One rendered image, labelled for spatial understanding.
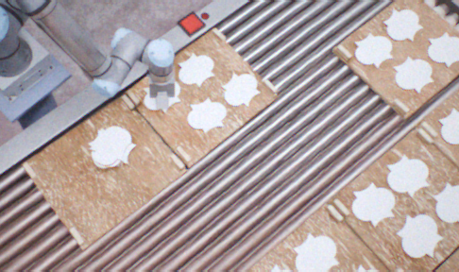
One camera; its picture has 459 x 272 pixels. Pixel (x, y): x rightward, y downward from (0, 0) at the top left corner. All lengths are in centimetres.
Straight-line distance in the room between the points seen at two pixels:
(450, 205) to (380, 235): 25
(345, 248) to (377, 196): 20
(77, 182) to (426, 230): 110
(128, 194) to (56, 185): 23
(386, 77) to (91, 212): 111
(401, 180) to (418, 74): 41
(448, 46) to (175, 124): 102
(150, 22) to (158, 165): 149
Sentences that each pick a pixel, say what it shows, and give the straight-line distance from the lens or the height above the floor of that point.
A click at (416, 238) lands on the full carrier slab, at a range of 204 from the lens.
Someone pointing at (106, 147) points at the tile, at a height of 99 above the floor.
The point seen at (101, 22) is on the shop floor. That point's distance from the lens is 334.
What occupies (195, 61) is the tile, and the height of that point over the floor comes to 95.
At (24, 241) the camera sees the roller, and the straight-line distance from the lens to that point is 197.
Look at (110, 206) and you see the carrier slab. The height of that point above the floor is 94.
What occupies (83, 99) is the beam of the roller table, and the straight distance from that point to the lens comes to 210.
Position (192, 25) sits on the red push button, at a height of 93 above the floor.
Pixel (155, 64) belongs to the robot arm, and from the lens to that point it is 180.
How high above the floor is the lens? 279
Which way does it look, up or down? 65 degrees down
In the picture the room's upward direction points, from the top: 3 degrees clockwise
